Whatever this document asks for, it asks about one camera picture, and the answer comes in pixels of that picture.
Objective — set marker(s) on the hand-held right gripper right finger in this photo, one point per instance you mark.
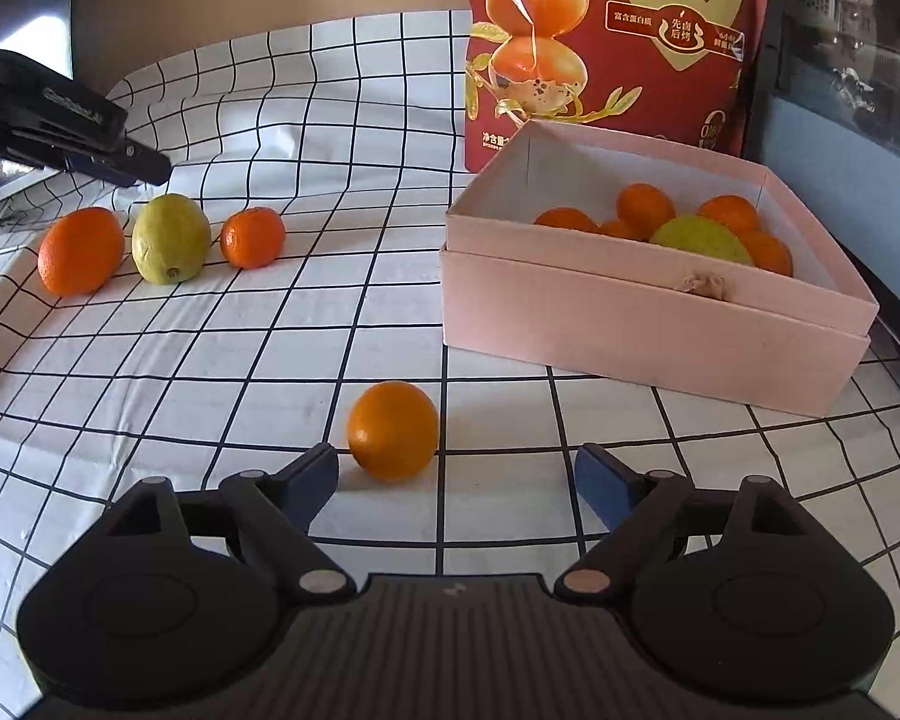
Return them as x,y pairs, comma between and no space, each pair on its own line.
604,484

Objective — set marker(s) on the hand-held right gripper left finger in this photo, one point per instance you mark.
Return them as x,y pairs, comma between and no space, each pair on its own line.
311,476

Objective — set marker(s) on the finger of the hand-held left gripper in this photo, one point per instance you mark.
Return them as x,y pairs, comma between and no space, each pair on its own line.
146,167
97,166

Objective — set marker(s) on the green lemon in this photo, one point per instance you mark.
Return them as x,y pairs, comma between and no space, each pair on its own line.
171,238
701,241

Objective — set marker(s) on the smooth orange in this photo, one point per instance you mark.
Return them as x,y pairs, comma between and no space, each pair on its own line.
393,431

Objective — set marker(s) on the pink cardboard box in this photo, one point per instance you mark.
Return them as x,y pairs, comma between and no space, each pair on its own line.
607,330

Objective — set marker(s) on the small mandarin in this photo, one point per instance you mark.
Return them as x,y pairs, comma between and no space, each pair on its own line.
565,220
616,229

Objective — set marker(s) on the mandarin with stem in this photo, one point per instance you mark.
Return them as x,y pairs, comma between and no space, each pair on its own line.
645,206

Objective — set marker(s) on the large orange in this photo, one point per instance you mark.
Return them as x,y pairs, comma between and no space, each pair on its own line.
81,251

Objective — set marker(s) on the black monitor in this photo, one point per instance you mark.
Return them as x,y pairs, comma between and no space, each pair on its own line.
15,0

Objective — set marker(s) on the white checked tablecloth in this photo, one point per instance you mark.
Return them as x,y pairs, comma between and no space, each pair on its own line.
195,390

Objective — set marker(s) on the red snack bag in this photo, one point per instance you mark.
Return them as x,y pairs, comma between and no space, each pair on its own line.
645,90

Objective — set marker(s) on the black glass-front appliance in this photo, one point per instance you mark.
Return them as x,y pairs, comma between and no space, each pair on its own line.
832,142

